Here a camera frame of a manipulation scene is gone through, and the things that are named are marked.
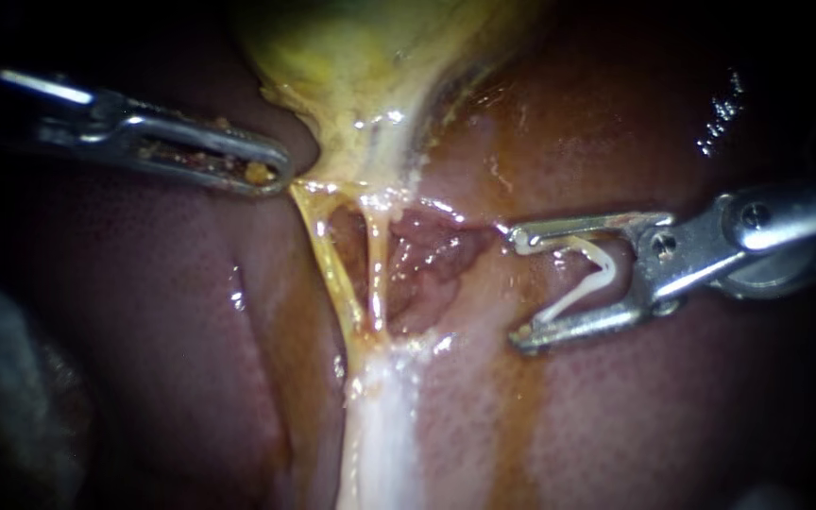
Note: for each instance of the left arm instrument jaw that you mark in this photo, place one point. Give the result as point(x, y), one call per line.
point(238, 145)

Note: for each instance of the right arm instrument jaw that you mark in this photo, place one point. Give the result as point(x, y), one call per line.
point(592, 225)
point(592, 322)

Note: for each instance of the left arm instrument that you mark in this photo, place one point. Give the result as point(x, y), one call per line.
point(107, 113)

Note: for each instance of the right arm instrument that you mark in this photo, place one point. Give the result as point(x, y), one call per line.
point(727, 241)

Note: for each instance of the white clip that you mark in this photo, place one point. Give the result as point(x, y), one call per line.
point(603, 276)

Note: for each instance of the gallbladder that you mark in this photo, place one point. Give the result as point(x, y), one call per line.
point(351, 78)

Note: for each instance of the thin tube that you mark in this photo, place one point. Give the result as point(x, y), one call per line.
point(331, 269)
point(378, 276)

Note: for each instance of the dark red liver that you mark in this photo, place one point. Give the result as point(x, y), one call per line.
point(613, 425)

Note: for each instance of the pale fatty tissue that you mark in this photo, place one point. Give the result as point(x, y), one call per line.
point(380, 425)

